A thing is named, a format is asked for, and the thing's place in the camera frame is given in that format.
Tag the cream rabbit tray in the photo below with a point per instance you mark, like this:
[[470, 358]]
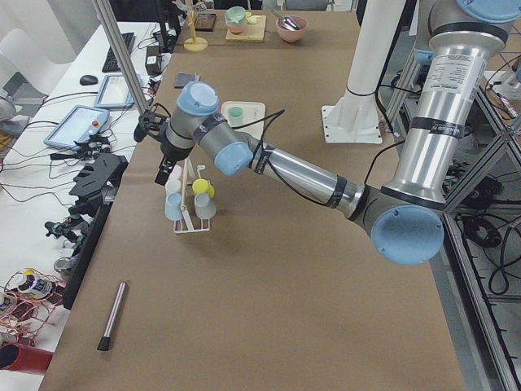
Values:
[[253, 114]]

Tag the light blue plastic cup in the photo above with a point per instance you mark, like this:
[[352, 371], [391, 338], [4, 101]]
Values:
[[172, 207]]

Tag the green bowl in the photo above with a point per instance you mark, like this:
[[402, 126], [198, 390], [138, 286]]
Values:
[[235, 19]]

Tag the yellow plastic cup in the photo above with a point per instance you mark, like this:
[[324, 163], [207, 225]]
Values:
[[203, 186]]

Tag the aluminium frame post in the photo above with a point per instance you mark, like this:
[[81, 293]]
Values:
[[110, 26]]

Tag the wooden mug tree stand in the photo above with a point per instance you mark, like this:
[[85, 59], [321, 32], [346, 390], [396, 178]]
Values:
[[193, 43]]

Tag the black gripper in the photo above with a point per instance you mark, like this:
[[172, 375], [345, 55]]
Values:
[[172, 152]]

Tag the pink plastic cup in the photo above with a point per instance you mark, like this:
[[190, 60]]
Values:
[[176, 172]]

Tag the folded grey cloth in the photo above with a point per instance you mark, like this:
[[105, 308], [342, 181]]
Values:
[[183, 78]]

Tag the bamboo cutting board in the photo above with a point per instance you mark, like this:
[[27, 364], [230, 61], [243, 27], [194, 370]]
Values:
[[252, 32]]

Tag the green plastic cup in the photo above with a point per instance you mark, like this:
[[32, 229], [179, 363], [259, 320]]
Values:
[[235, 116]]

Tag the wooden rack handle rod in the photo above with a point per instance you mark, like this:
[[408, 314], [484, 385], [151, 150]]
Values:
[[187, 174]]

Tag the grey plastic cup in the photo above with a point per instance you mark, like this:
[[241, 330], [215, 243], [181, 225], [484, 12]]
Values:
[[205, 207]]

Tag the black computer mouse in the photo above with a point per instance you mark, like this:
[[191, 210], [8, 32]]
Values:
[[88, 80]]

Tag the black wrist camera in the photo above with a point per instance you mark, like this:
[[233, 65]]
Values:
[[151, 124]]

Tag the cream plastic cup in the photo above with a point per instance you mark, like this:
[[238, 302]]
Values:
[[173, 186]]

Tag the pink bowl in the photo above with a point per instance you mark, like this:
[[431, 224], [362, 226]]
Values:
[[292, 35]]

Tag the metal ice scoop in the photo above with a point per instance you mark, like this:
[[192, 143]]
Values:
[[287, 22]]

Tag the black tool holder block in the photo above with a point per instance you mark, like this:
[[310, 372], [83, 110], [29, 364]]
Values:
[[94, 176]]

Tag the blue teach pendant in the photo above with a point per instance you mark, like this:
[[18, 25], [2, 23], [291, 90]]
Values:
[[77, 127], [114, 93]]

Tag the white wire cup rack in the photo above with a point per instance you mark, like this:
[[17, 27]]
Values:
[[188, 225]]

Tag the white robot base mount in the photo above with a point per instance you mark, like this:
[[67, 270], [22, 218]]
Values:
[[341, 124]]

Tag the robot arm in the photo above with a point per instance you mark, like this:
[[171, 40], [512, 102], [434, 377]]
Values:
[[401, 217]]

